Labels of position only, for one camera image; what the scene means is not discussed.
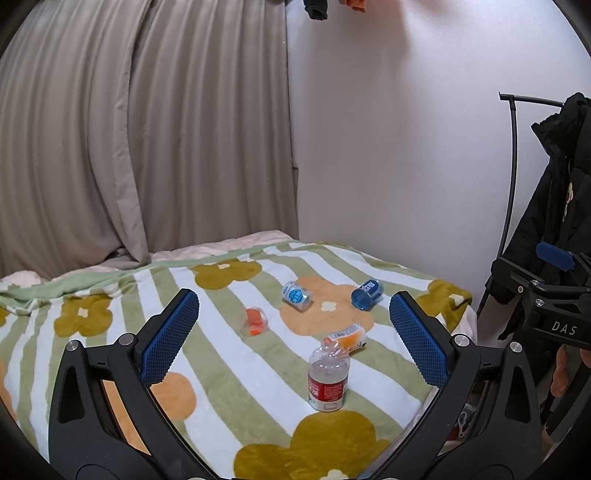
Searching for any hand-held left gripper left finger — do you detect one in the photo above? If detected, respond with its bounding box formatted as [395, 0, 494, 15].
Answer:
[48, 288, 204, 480]

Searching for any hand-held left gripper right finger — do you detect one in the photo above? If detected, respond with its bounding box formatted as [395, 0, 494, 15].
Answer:
[369, 291, 543, 480]

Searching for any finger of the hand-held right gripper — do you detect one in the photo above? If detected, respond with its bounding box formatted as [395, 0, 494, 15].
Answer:
[491, 257, 542, 301]
[536, 242, 576, 271]

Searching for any clear cup with orange label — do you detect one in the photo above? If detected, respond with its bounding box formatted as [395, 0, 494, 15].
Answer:
[322, 323, 368, 353]

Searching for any blue plastic cup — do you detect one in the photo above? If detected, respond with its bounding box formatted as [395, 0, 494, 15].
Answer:
[351, 278, 385, 310]

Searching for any clear cup with orange insert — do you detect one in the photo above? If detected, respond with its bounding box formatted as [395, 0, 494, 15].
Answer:
[241, 307, 270, 337]

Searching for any clear cup with red label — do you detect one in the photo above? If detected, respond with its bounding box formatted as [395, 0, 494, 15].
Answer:
[307, 343, 351, 412]

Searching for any clear cup with blue label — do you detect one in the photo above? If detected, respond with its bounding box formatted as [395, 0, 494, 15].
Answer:
[281, 280, 313, 313]

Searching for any person's right hand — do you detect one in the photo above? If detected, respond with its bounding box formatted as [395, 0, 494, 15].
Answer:
[550, 343, 591, 398]

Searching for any black jacket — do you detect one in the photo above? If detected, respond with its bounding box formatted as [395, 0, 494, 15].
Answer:
[489, 92, 591, 342]

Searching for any floral striped blanket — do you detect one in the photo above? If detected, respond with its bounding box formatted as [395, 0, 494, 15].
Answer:
[0, 240, 474, 480]

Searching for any black metal coat rack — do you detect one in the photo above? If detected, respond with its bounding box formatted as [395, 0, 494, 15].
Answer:
[475, 91, 568, 320]

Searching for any beige curtain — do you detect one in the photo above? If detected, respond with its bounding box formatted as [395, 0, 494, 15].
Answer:
[0, 0, 301, 283]

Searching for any dark hanging cloth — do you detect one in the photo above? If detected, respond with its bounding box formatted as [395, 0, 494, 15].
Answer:
[302, 0, 330, 21]

